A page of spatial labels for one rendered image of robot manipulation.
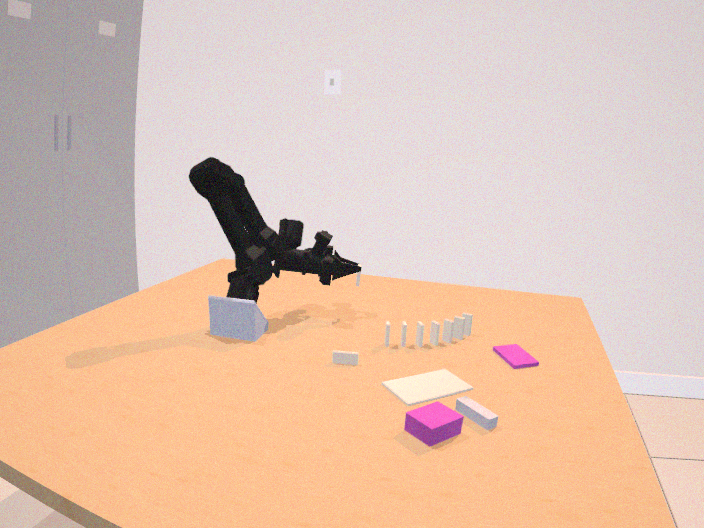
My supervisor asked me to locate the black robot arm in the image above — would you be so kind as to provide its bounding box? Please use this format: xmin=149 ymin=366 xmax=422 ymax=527
xmin=189 ymin=157 xmax=303 ymax=304

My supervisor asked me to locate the purple cube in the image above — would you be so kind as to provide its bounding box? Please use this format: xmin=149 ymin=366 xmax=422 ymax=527
xmin=404 ymin=401 xmax=464 ymax=447

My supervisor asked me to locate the pink flat rectangular block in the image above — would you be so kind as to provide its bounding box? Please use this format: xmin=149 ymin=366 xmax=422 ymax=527
xmin=492 ymin=344 xmax=539 ymax=369

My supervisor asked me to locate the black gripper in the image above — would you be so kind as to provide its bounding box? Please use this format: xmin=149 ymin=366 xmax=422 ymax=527
xmin=298 ymin=245 xmax=361 ymax=286

